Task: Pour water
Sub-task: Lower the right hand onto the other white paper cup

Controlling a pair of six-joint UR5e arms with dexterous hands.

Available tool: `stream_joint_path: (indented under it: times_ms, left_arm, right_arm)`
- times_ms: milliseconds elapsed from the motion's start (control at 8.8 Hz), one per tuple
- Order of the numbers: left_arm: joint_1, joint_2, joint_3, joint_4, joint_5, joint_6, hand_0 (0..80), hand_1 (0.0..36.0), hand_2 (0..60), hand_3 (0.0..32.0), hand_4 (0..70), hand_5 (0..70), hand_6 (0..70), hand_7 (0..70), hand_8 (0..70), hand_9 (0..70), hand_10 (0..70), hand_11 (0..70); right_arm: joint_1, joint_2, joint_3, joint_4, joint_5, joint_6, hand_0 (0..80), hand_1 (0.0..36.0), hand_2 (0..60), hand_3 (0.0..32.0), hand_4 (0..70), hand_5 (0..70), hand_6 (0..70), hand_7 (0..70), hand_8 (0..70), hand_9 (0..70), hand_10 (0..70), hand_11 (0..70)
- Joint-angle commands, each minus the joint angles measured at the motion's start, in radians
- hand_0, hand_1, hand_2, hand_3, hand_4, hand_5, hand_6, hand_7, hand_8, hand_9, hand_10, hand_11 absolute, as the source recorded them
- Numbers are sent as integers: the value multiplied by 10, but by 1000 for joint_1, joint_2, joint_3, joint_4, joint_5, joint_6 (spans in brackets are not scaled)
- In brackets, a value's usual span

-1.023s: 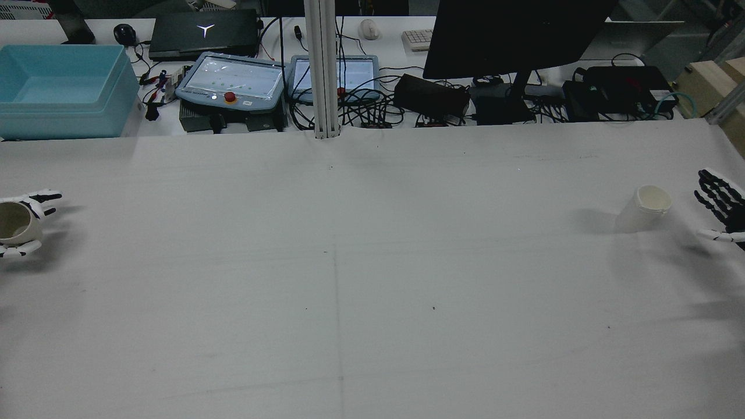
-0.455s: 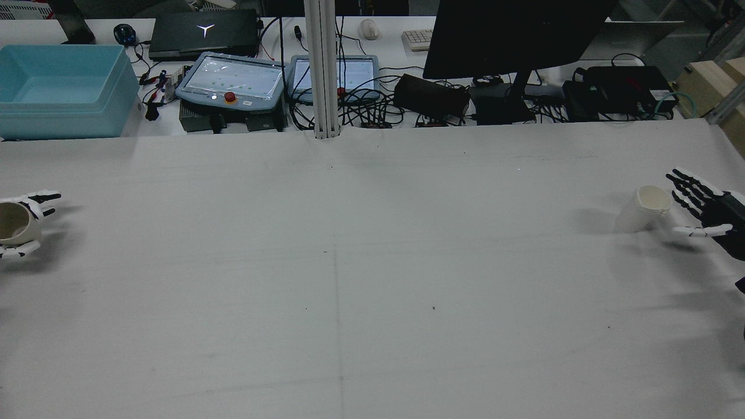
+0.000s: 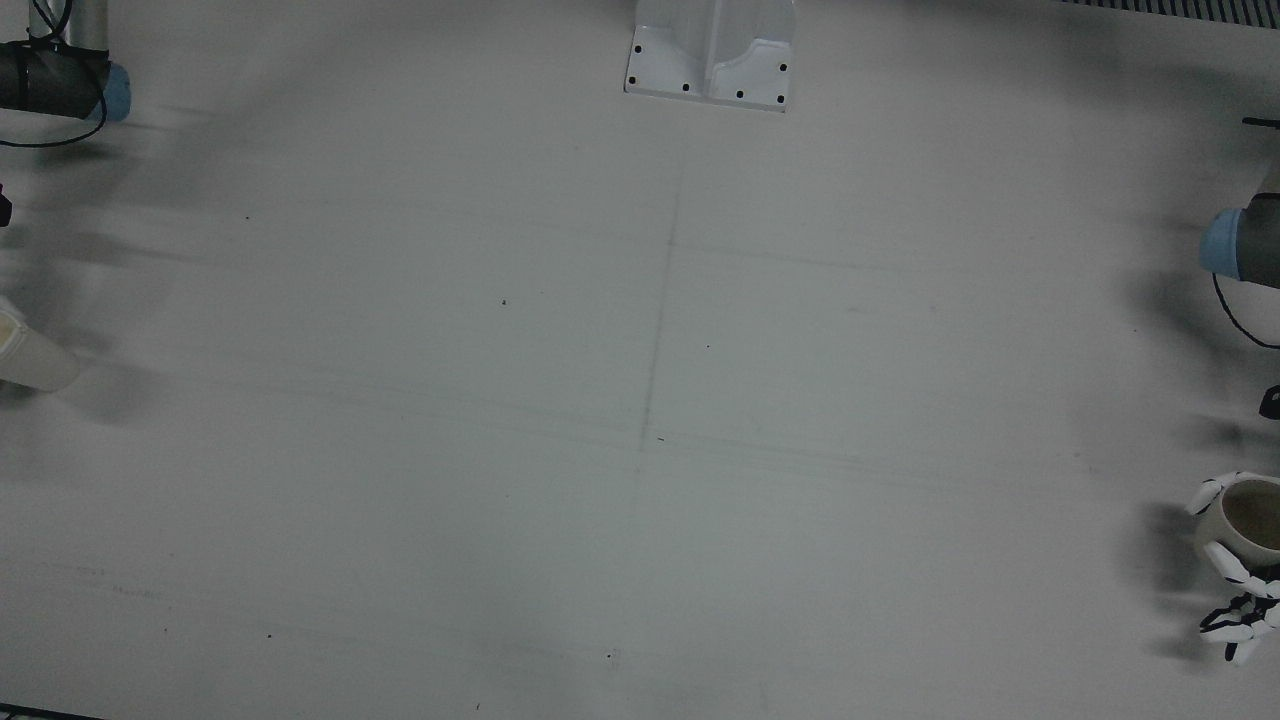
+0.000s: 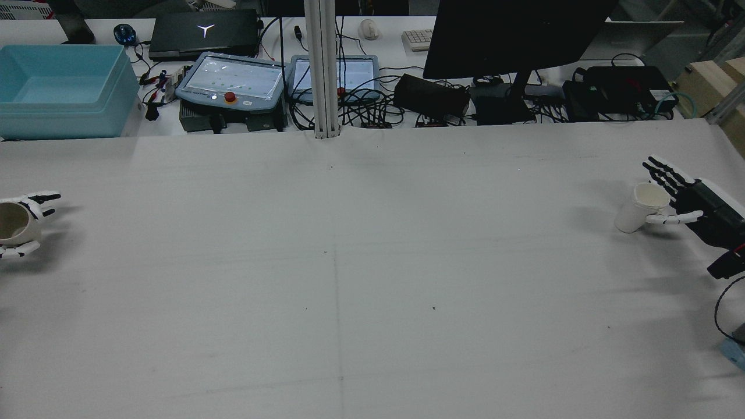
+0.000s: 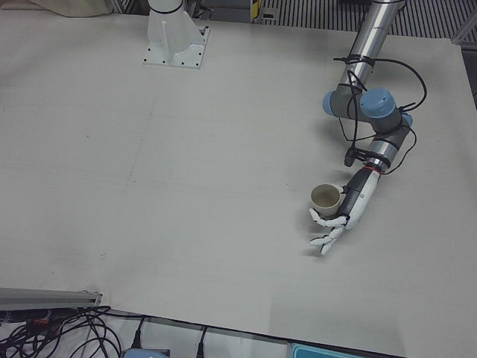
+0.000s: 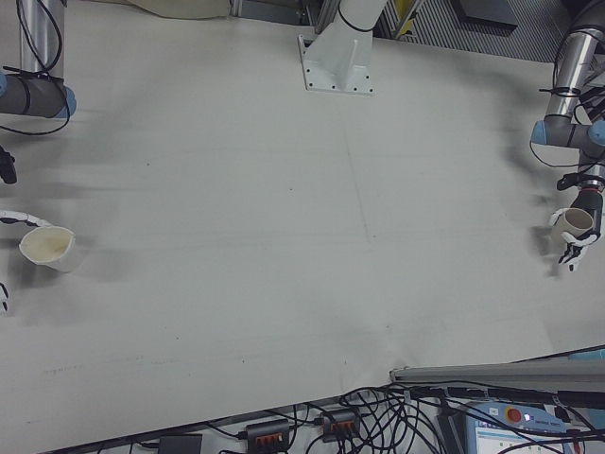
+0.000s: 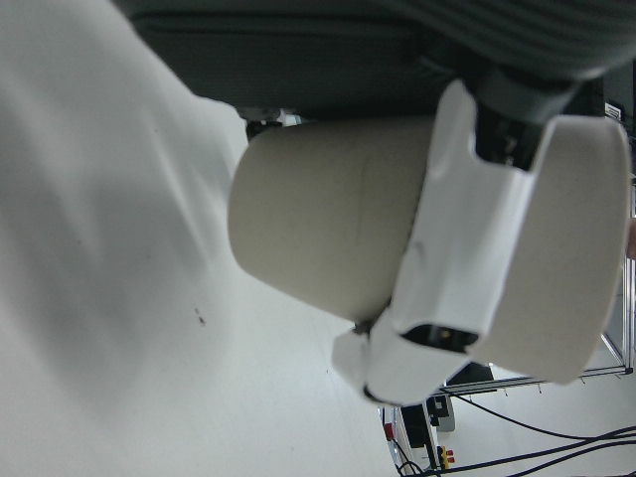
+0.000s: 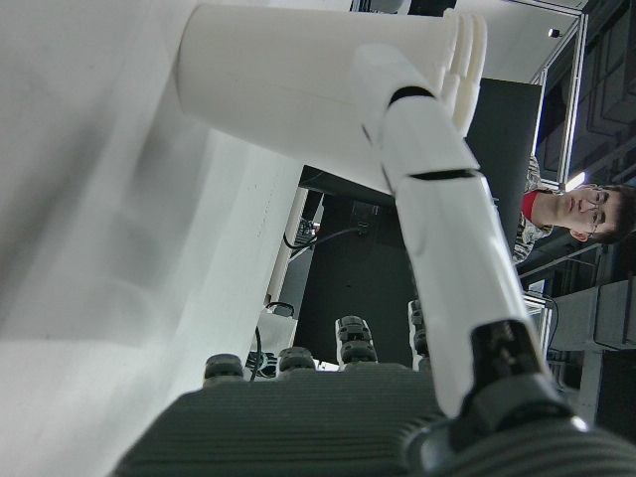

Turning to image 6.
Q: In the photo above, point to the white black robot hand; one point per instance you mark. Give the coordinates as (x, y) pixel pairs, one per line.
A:
(592, 201)
(28, 218)

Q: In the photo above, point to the beige paper cup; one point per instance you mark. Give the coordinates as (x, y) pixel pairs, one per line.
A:
(579, 220)

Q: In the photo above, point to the cream paper cup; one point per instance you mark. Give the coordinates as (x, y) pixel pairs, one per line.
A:
(47, 246)

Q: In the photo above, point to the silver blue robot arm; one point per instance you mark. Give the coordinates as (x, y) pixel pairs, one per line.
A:
(572, 71)
(35, 97)

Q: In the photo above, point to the dark grey plate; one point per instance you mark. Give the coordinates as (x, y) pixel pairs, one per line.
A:
(487, 12)

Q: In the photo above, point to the grey corrugated mat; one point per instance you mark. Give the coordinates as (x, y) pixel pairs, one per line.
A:
(439, 33)

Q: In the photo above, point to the blue teach pendant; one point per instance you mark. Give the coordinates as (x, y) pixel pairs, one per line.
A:
(501, 425)

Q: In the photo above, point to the black power adapter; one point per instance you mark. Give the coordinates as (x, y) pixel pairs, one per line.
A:
(182, 444)

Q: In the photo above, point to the black orange connector hub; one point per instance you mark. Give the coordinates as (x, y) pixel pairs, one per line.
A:
(269, 430)
(340, 418)

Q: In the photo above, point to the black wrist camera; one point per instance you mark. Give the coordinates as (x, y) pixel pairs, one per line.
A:
(7, 165)
(567, 182)

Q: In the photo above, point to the aluminium extrusion rail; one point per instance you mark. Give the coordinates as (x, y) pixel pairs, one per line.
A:
(472, 374)

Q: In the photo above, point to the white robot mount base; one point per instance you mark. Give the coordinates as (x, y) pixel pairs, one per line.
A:
(338, 61)

